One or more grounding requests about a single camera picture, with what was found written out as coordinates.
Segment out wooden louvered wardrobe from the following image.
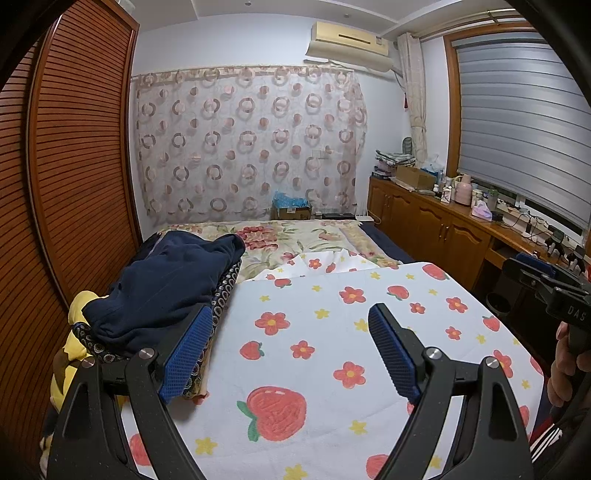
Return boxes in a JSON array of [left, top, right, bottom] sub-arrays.
[[0, 0, 141, 462]]

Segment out large cardboard box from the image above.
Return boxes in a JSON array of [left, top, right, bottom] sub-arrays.
[[394, 165, 437, 190]]

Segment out cream wall air conditioner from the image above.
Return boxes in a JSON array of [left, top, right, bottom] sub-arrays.
[[305, 21, 393, 75]]

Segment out sheer circle-patterned curtain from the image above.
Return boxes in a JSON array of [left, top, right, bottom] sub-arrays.
[[130, 65, 368, 222]]

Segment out clear plastic bag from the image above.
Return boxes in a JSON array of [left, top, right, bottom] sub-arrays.
[[422, 154, 448, 176]]

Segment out grey window blind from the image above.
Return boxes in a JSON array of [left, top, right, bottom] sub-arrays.
[[455, 32, 591, 232]]

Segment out navy printed t-shirt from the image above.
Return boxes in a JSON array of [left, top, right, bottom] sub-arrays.
[[83, 230, 246, 358]]

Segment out yellow plush toy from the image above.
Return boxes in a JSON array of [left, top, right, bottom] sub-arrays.
[[39, 291, 100, 462]]

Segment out dark medallion-patterned pillow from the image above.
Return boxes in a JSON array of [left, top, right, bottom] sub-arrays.
[[74, 231, 243, 402]]

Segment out beige window curtain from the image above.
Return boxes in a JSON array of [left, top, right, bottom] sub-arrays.
[[397, 32, 428, 162]]

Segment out wooden sideboard cabinet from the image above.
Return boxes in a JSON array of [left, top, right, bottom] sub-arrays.
[[368, 176, 591, 324]]

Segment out strawberry flower print blanket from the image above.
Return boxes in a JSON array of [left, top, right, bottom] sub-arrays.
[[120, 251, 546, 480]]

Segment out stack of folded cloths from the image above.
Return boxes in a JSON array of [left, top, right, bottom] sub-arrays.
[[375, 148, 416, 169]]

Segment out blue plastic bag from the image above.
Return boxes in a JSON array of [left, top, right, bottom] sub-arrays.
[[272, 191, 311, 209]]

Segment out wooden window frame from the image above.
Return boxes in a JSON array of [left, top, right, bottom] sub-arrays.
[[443, 23, 591, 245]]

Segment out floral quilt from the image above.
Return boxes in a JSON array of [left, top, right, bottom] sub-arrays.
[[161, 219, 402, 280]]

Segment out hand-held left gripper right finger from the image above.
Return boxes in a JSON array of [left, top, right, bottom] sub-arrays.
[[368, 302, 536, 480]]

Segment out navy bed sheet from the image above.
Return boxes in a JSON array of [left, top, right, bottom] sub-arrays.
[[360, 222, 419, 265]]

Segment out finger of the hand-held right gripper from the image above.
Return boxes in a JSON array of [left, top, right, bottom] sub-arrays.
[[502, 258, 555, 301], [515, 253, 578, 278]]

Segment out person's striped black garment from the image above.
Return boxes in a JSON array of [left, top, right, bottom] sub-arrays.
[[526, 411, 591, 467]]

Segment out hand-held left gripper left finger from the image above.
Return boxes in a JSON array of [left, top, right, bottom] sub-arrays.
[[46, 302, 214, 480]]

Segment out black waste bin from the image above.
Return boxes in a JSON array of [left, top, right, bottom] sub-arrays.
[[486, 291, 513, 320]]

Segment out person's right hand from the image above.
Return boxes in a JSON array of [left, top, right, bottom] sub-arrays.
[[547, 320, 591, 409]]

